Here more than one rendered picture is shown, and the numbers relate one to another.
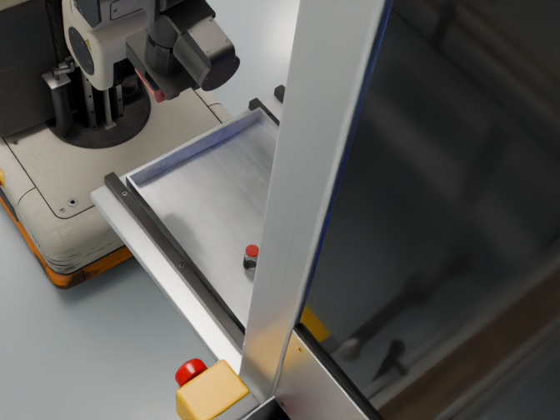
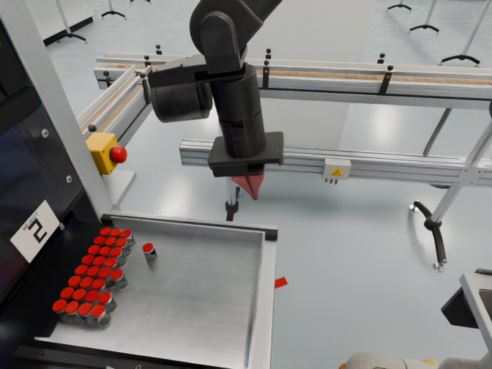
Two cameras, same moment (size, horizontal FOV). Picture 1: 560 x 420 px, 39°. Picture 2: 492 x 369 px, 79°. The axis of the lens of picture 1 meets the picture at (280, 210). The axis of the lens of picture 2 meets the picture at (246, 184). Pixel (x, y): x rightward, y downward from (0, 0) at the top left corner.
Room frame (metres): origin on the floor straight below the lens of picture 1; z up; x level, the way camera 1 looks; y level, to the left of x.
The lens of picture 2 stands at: (0.99, -0.02, 1.41)
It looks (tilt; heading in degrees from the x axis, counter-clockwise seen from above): 42 degrees down; 144
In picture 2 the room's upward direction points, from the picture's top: straight up
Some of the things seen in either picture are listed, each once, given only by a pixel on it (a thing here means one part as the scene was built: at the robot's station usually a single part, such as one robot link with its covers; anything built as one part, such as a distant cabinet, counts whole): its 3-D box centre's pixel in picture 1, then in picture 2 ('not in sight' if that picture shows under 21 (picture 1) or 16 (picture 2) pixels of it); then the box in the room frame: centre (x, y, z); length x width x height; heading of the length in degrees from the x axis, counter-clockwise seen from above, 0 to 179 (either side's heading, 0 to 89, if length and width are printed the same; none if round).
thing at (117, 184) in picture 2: not in sight; (102, 187); (0.29, 0.01, 0.87); 0.14 x 0.13 x 0.02; 47
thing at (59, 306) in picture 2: not in sight; (88, 271); (0.56, -0.08, 0.90); 0.18 x 0.02 x 0.05; 137
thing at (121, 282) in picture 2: not in sight; (119, 280); (0.62, -0.04, 0.90); 0.02 x 0.02 x 0.05
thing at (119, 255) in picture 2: not in sight; (110, 273); (0.59, -0.05, 0.90); 0.18 x 0.02 x 0.05; 137
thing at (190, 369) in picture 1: (193, 377); (117, 154); (0.36, 0.07, 0.99); 0.04 x 0.04 x 0.04; 47
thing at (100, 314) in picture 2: not in sight; (102, 316); (0.67, -0.09, 0.90); 0.02 x 0.02 x 0.05
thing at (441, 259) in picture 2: not in sight; (429, 228); (0.71, 1.49, 0.07); 0.50 x 0.08 x 0.14; 137
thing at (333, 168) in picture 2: not in sight; (336, 169); (0.34, 0.99, 0.50); 0.12 x 0.05 x 0.09; 47
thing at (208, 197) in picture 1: (257, 219); (168, 282); (0.67, 0.03, 0.90); 0.34 x 0.26 x 0.04; 47
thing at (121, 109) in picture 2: not in sight; (107, 117); (0.02, 0.12, 0.92); 0.69 x 0.16 x 0.16; 137
